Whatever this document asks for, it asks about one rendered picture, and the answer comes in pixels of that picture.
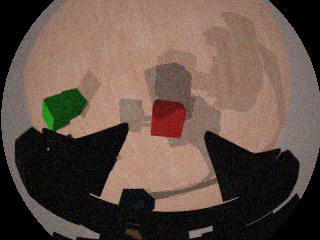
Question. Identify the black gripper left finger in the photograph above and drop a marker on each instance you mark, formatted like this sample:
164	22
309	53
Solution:
91	156

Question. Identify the green block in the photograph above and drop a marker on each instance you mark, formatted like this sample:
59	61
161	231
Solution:
56	112
76	100

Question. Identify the red block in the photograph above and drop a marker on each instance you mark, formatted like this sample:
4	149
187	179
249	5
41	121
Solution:
167	118

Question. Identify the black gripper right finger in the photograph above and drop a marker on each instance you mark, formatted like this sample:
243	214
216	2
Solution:
234	166

